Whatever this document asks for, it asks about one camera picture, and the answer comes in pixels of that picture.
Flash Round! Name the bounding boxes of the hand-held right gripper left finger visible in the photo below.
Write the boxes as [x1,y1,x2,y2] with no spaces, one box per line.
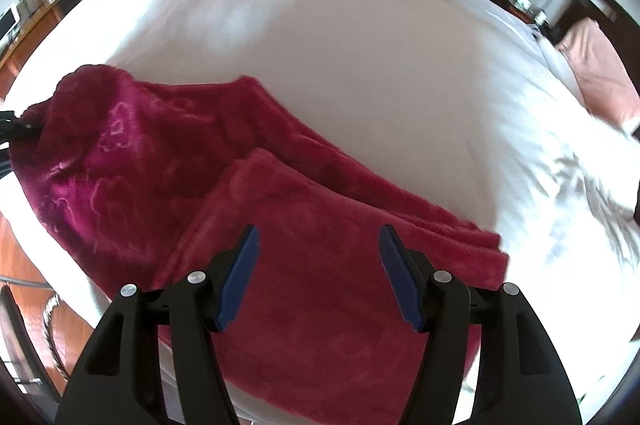
[54,225,261,425]

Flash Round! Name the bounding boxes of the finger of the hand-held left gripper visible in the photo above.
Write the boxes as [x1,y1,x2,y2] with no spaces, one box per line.
[0,109,40,156]

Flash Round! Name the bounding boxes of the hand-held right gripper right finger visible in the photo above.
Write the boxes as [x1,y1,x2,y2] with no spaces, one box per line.
[378,224,583,425]

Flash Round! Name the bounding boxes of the red fleece pants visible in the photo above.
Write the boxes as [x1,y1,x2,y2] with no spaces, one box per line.
[14,64,510,418]

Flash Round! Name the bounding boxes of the wooden side desk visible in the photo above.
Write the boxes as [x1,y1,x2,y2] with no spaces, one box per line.
[0,0,156,78]

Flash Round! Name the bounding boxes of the white monitor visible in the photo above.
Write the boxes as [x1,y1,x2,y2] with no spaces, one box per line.
[0,2,23,46]

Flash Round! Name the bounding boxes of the white bed duvet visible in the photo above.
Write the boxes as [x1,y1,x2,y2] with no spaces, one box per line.
[0,0,640,425]

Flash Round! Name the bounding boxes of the pink pillow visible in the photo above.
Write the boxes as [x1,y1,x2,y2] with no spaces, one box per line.
[556,18,640,126]

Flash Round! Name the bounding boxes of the dark wooden headboard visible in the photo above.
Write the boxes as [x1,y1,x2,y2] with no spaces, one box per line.
[552,0,640,106]

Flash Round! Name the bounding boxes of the metal frame chair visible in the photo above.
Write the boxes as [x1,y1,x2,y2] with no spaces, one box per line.
[0,274,71,406]

